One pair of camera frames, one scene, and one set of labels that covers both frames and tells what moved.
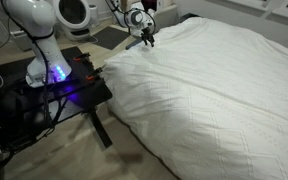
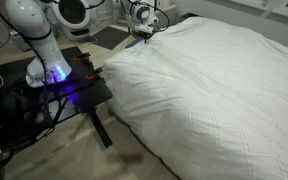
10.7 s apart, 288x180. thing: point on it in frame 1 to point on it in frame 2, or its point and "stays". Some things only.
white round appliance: x=72 y=17 stays
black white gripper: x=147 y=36 to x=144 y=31
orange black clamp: x=92 y=76 stays
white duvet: x=212 y=99 stays
